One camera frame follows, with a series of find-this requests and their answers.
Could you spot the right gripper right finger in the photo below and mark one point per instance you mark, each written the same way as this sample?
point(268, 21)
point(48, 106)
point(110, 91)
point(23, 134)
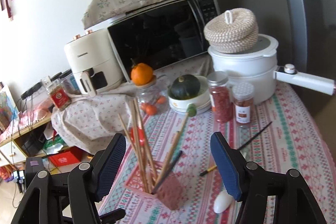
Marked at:
point(230, 165)

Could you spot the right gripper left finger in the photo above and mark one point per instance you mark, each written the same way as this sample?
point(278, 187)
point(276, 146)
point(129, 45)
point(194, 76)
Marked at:
point(105, 166)

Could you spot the red plastic spoon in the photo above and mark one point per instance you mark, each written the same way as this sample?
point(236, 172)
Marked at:
point(140, 135)

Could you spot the long bamboo chopstick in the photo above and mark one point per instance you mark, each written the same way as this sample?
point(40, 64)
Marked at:
point(138, 147)

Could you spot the brown wooden chopstick pair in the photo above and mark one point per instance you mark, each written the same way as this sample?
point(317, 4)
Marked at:
point(172, 149)

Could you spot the white plastic spoon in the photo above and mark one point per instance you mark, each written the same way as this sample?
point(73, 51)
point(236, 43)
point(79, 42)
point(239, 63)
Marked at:
point(222, 201)

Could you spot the patterned tablecloth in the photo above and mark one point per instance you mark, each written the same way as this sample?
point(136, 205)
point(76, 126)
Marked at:
point(276, 170)

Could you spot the green lime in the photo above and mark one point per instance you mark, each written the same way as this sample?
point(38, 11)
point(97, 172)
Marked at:
point(191, 110)

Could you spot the white bowl with squash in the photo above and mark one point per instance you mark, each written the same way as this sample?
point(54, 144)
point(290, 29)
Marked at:
point(201, 103)

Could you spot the jar of red goji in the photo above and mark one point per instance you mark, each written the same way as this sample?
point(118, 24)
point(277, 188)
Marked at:
point(220, 96)

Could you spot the jar with white label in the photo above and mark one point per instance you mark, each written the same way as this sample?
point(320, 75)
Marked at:
point(243, 99)

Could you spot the small orange tangerine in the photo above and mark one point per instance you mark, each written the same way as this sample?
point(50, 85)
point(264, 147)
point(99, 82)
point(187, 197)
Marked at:
point(151, 110)

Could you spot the clear glass jar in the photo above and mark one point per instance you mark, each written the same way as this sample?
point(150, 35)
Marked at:
point(153, 93)

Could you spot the red tin jar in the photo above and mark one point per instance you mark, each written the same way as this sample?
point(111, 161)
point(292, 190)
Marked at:
point(58, 95)

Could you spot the dark green squash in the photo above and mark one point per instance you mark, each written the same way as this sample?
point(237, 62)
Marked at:
point(185, 87)

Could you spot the white electric pot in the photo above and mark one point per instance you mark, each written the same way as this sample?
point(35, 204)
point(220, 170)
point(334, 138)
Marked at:
point(259, 67)

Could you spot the large orange fruit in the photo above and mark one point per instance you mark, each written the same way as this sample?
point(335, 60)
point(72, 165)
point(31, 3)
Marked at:
point(141, 73)

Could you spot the cream air fryer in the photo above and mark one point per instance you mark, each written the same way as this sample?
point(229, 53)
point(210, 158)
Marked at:
point(93, 63)

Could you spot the microwave oven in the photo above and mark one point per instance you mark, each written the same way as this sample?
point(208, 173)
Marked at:
point(163, 34)

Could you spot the grey refrigerator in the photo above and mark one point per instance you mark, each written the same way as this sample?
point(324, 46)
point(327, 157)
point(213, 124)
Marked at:
point(313, 41)

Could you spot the woven rope basket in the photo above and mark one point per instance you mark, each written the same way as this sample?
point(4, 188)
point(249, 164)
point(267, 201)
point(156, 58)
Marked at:
point(233, 31)

